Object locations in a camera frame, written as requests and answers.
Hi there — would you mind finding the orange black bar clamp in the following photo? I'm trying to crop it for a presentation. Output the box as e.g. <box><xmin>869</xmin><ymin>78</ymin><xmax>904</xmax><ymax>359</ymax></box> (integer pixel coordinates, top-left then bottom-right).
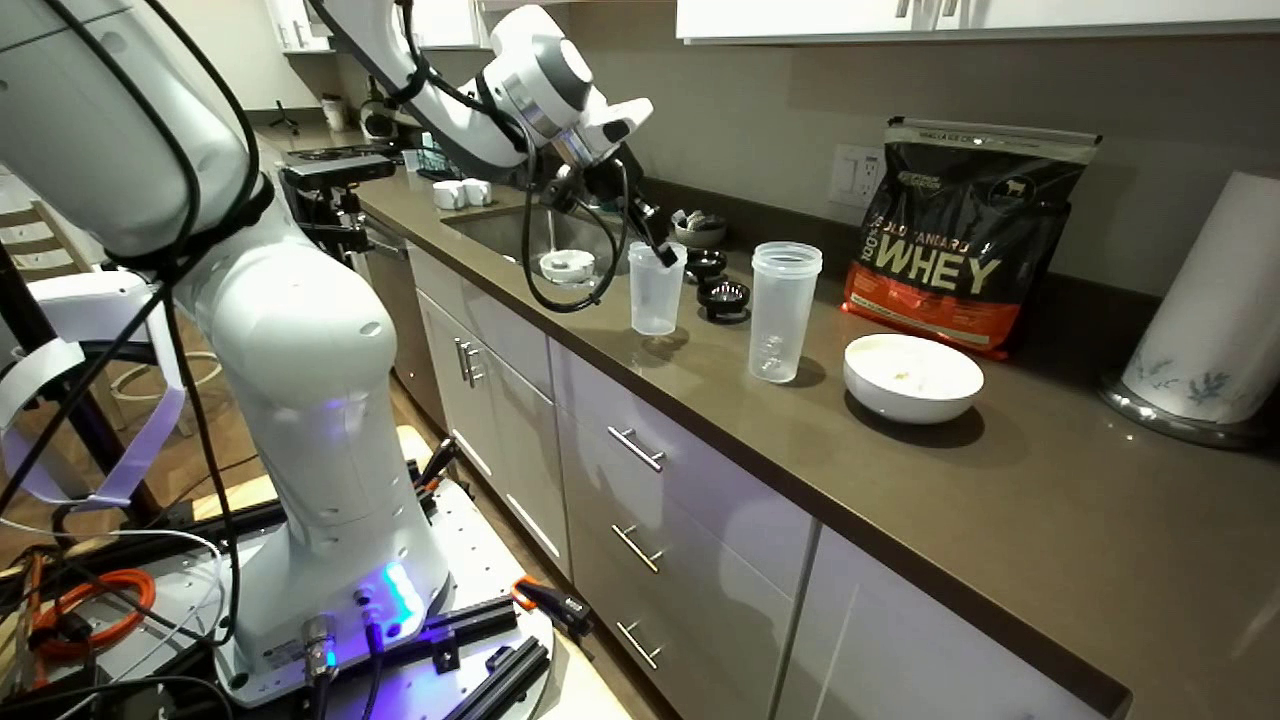
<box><xmin>508</xmin><ymin>573</ymin><xmax>601</xmax><ymax>646</ymax></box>
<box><xmin>411</xmin><ymin>438</ymin><xmax>461</xmax><ymax>512</ymax></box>

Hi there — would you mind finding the grey sink base cabinet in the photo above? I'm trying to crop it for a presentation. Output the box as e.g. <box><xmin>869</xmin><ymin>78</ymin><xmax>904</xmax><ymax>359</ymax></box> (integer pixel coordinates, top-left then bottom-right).
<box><xmin>405</xmin><ymin>246</ymin><xmax>572</xmax><ymax>570</ymax></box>

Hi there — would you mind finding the small white container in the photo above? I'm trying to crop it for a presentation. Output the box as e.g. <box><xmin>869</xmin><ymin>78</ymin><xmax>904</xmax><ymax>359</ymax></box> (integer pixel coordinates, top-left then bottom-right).
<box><xmin>430</xmin><ymin>172</ymin><xmax>497</xmax><ymax>216</ymax></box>

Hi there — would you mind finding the white upper wall cabinet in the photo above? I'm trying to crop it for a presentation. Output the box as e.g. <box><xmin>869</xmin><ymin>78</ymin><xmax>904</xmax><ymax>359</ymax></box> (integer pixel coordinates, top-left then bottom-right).
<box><xmin>667</xmin><ymin>0</ymin><xmax>1280</xmax><ymax>47</ymax></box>

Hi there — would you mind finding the orange coiled cable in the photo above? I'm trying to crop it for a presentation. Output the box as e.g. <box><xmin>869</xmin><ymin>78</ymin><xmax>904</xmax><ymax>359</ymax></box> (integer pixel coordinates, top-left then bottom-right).
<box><xmin>27</xmin><ymin>570</ymin><xmax>164</xmax><ymax>668</ymax></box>

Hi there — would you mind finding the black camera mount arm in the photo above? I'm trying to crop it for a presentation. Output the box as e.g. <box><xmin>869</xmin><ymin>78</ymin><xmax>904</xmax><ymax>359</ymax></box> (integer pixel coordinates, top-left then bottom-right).
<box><xmin>286</xmin><ymin>177</ymin><xmax>391</xmax><ymax>259</ymax></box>

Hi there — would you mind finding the white paper towel roll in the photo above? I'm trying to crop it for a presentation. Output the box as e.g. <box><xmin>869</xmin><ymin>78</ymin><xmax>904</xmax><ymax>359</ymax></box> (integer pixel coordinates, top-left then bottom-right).
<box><xmin>1116</xmin><ymin>168</ymin><xmax>1280</xmax><ymax>432</ymax></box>

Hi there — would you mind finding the black stereo camera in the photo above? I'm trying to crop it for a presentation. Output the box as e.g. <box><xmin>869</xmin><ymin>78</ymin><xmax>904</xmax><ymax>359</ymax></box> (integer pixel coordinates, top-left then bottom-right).
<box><xmin>282</xmin><ymin>141</ymin><xmax>405</xmax><ymax>194</ymax></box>

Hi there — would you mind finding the short clear plastic bottle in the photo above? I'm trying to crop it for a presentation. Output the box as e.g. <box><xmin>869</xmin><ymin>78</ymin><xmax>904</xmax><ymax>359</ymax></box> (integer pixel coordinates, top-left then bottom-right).
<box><xmin>623</xmin><ymin>236</ymin><xmax>695</xmax><ymax>342</ymax></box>

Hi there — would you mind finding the white round cup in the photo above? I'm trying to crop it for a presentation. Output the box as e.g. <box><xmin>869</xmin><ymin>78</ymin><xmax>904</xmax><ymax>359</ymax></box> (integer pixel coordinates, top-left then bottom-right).
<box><xmin>537</xmin><ymin>246</ymin><xmax>601</xmax><ymax>290</ymax></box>

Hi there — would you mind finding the white wall outlet plate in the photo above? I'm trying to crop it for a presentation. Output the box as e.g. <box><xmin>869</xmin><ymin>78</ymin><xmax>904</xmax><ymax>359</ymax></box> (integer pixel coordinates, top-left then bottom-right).
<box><xmin>823</xmin><ymin>141</ymin><xmax>889</xmax><ymax>212</ymax></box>

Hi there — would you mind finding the small black round dish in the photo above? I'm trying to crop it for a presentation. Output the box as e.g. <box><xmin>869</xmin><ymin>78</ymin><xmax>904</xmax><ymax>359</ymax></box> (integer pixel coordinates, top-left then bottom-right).
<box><xmin>700</xmin><ymin>273</ymin><xmax>758</xmax><ymax>329</ymax></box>

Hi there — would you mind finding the black stand pole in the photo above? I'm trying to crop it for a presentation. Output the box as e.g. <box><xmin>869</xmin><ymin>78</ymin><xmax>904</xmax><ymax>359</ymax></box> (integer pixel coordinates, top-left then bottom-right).
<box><xmin>0</xmin><ymin>246</ymin><xmax>173</xmax><ymax>531</ymax></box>

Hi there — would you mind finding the white perforated base plate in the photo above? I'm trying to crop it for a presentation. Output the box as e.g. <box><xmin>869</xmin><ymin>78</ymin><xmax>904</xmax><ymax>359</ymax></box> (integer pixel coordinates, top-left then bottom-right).
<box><xmin>213</xmin><ymin>476</ymin><xmax>569</xmax><ymax>720</ymax></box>

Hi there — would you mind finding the black protein powder tub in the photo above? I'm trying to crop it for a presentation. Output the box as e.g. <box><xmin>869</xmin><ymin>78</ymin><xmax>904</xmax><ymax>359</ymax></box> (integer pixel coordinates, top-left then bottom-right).
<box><xmin>839</xmin><ymin>113</ymin><xmax>1106</xmax><ymax>363</ymax></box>

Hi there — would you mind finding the tall clear shaker bottle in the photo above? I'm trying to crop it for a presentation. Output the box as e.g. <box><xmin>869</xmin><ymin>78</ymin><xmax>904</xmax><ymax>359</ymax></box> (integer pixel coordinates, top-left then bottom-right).
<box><xmin>744</xmin><ymin>236</ymin><xmax>827</xmax><ymax>388</ymax></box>

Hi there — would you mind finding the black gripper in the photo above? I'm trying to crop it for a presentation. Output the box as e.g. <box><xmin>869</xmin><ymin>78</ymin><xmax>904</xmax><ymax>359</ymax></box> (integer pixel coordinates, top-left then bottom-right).
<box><xmin>537</xmin><ymin>128</ymin><xmax>676</xmax><ymax>273</ymax></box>

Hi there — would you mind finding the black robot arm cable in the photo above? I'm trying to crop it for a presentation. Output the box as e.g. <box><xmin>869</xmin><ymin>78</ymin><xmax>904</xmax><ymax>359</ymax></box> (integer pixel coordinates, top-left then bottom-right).
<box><xmin>35</xmin><ymin>0</ymin><xmax>631</xmax><ymax>619</ymax></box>

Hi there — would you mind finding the steel paper towel holder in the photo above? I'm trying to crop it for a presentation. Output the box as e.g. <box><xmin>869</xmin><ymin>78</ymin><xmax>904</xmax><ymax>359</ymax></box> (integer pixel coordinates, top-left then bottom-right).
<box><xmin>1095</xmin><ymin>376</ymin><xmax>1280</xmax><ymax>457</ymax></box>

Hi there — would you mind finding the grey drawer cabinet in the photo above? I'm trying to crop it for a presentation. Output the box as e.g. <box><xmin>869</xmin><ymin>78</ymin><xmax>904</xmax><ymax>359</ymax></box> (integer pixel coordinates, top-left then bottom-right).
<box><xmin>549</xmin><ymin>337</ymin><xmax>821</xmax><ymax>720</ymax></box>

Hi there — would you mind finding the white flat strap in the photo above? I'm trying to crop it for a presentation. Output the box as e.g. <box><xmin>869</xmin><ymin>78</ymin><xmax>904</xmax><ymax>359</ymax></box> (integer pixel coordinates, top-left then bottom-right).
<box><xmin>0</xmin><ymin>304</ymin><xmax>191</xmax><ymax>512</ymax></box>

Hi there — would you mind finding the steel kitchen sink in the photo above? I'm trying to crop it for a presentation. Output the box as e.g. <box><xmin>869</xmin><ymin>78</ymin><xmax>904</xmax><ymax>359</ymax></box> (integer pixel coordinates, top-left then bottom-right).
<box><xmin>444</xmin><ymin>198</ymin><xmax>631</xmax><ymax>291</ymax></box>

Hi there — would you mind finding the steel drawer bar handle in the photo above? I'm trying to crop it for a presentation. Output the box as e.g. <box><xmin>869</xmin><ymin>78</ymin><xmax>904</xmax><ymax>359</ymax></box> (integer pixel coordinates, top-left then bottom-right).
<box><xmin>610</xmin><ymin>522</ymin><xmax>667</xmax><ymax>582</ymax></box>
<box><xmin>614</xmin><ymin>616</ymin><xmax>667</xmax><ymax>677</ymax></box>
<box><xmin>605</xmin><ymin>422</ymin><xmax>671</xmax><ymax>476</ymax></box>

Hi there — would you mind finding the black aluminium rail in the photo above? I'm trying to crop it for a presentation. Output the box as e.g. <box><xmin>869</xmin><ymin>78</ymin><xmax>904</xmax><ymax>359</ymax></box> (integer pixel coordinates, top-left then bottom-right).
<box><xmin>365</xmin><ymin>598</ymin><xmax>523</xmax><ymax>659</ymax></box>
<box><xmin>435</xmin><ymin>632</ymin><xmax>555</xmax><ymax>720</ymax></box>

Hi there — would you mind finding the white ceramic bowl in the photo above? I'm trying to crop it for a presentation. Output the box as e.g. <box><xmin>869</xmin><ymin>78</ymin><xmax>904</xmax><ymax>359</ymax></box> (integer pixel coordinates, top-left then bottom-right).
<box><xmin>839</xmin><ymin>329</ymin><xmax>988</xmax><ymax>430</ymax></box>

